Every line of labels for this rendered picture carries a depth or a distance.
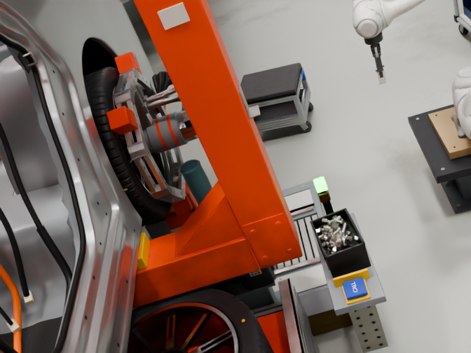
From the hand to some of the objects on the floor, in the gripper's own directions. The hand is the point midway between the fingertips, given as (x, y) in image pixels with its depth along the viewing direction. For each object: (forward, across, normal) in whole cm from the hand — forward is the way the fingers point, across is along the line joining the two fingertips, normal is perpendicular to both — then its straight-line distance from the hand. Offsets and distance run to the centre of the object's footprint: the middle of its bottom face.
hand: (381, 75), depth 238 cm
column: (+71, -80, +24) cm, 109 cm away
